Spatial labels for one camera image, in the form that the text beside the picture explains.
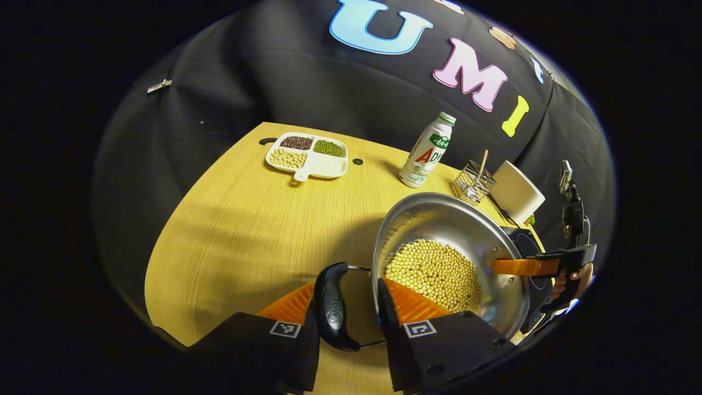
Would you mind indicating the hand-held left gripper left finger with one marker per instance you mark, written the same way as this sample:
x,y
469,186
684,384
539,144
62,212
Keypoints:
x,y
310,356

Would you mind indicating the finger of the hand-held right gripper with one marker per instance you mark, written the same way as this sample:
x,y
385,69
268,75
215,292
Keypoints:
x,y
526,266

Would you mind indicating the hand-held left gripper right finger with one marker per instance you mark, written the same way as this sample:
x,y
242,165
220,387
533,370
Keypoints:
x,y
392,351

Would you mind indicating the black induction cooktop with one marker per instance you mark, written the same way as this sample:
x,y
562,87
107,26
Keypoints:
x,y
527,242

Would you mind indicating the white toaster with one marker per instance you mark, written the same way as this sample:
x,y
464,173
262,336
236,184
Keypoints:
x,y
515,192

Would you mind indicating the pile of soybeans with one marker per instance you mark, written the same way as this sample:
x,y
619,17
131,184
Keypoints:
x,y
433,269

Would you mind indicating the white drink bottle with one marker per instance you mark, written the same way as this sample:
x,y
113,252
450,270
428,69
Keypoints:
x,y
425,159

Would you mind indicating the white divided dish of beans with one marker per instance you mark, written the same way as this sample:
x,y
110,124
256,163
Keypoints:
x,y
323,164

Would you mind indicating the black backdrop cloth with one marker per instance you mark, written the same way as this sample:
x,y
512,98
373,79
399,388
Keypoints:
x,y
307,82

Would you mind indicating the metal clip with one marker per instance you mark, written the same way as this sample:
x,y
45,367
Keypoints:
x,y
159,86

